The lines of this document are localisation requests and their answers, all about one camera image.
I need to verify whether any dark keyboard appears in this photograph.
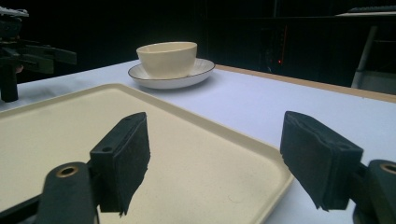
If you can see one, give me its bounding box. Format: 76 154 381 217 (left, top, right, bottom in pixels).
346 5 396 14

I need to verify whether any dark device with red light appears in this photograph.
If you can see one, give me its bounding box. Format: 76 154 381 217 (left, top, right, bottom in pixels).
258 23 290 68

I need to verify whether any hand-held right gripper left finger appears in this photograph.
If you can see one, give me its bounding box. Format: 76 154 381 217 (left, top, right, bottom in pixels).
89 111 151 217

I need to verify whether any cream plastic tray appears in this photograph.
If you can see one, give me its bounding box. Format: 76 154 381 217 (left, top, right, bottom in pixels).
0 82 295 224

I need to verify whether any white plate with dark rim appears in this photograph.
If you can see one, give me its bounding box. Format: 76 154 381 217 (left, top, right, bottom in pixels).
127 58 216 91

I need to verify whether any cream ceramic bowl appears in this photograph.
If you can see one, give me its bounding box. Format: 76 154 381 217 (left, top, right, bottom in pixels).
135 41 198 79

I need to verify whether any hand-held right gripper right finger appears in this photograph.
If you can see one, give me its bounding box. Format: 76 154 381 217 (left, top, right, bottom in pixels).
279 110 364 212

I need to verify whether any white metal stand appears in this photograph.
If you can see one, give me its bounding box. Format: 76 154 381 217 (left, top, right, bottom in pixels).
350 25 396 96

